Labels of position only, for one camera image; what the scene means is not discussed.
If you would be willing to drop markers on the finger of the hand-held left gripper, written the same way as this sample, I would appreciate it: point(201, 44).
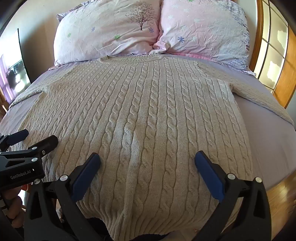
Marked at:
point(17, 134)
point(45, 143)

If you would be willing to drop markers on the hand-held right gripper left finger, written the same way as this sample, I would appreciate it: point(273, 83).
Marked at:
point(85, 175)

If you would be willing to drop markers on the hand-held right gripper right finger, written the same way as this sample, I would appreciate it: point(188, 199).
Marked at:
point(209, 177)

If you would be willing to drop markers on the person's left hand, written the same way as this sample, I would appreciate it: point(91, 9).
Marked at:
point(15, 205)

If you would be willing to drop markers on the tree print pillow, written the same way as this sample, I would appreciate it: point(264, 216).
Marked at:
point(108, 30)

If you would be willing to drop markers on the wooden framed window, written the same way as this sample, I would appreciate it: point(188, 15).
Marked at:
point(272, 48)

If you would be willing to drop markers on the pink floral pillow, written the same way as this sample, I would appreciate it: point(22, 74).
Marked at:
point(203, 32)

